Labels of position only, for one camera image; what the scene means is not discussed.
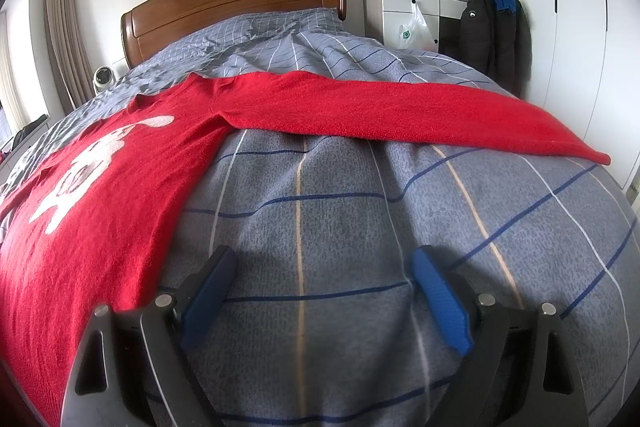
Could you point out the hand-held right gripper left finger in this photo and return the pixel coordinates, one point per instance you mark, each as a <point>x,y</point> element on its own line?
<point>207,302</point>

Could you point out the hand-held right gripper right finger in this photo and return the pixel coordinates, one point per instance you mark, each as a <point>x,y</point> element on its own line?
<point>442,302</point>

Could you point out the red sweater with white print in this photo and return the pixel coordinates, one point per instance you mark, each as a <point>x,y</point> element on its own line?
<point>125,207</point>

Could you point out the grey checked duvet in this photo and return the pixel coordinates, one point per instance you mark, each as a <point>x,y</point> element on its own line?
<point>350,232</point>

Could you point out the black jacket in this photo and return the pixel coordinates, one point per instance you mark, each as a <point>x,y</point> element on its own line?
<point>480,37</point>

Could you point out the white plastic bag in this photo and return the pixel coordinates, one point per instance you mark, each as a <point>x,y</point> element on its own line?
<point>411,32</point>

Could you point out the white wardrobe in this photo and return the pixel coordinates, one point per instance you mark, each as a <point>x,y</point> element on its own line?
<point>565,57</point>

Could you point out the grey checked pillow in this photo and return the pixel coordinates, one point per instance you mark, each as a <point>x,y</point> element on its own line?
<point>280,24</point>

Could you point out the white bedside cabinet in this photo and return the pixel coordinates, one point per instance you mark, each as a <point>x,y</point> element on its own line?
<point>390,7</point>

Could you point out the window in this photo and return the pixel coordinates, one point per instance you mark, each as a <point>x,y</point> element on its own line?
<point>10,72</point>

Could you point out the beige curtain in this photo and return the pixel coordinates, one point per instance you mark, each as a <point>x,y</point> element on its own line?
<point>65,32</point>

